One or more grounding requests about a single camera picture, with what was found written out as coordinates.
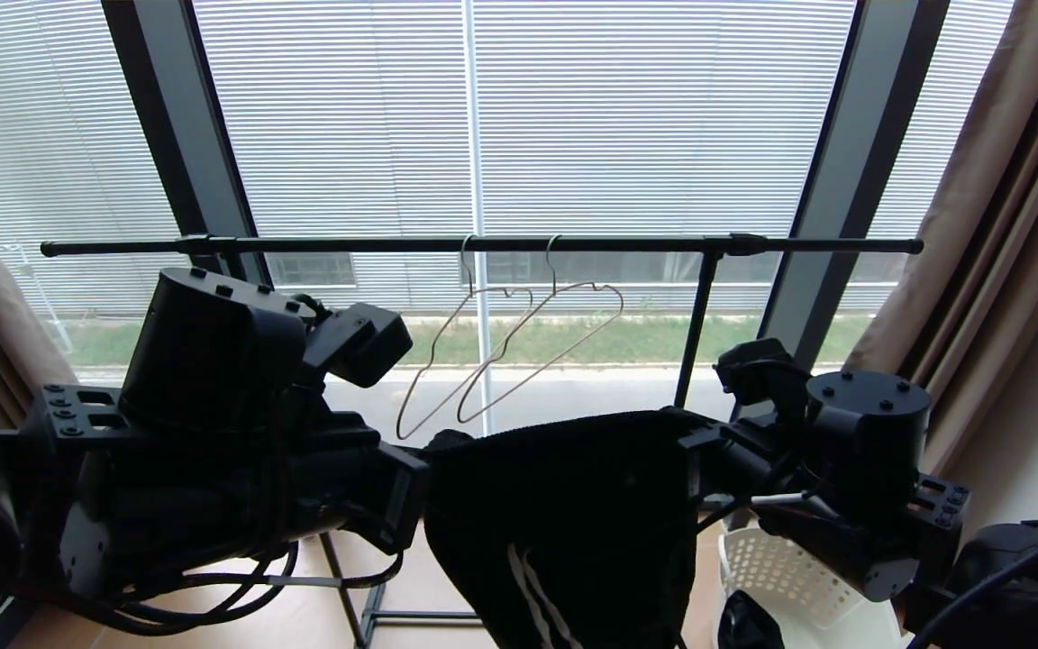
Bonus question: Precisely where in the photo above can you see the black garment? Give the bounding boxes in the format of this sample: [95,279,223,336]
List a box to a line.
[717,590,786,649]

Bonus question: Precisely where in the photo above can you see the black clothes rack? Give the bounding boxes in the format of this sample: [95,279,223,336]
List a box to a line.
[40,233,925,649]

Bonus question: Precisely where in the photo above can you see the black shorts with white stripes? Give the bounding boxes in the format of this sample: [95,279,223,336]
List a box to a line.
[423,407,709,649]

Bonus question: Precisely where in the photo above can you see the black cable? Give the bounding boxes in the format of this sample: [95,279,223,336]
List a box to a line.
[168,552,405,596]
[906,500,1038,649]
[14,541,299,637]

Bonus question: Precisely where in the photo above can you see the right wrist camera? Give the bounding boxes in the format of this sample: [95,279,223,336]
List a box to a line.
[715,338,813,425]

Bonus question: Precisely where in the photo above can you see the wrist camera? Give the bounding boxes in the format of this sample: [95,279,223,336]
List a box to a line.
[715,338,813,425]
[303,302,414,388]

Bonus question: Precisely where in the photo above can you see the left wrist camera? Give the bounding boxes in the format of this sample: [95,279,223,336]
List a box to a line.
[303,302,414,388]

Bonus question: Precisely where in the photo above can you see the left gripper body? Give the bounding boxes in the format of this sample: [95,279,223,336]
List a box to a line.
[285,424,432,555]

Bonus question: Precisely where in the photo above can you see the white laundry basket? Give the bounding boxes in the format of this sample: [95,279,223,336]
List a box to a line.
[717,527,912,649]

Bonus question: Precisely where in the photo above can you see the pink clothes hanger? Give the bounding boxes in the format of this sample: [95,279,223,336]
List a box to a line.
[394,236,535,443]
[456,234,625,425]

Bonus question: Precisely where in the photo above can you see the window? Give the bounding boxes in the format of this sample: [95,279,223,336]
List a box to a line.
[0,0,1015,542]

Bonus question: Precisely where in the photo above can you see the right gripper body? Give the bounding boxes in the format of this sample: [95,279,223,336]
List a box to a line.
[677,424,808,515]

